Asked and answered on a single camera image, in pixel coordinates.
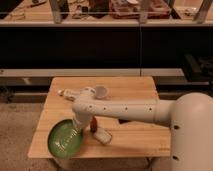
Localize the green ceramic bowl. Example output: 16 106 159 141
47 119 83 159

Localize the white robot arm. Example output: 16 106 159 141
72 89 213 171

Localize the black rectangular box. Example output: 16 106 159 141
118 119 131 124

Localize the wooden table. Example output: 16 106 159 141
28 77 170 159

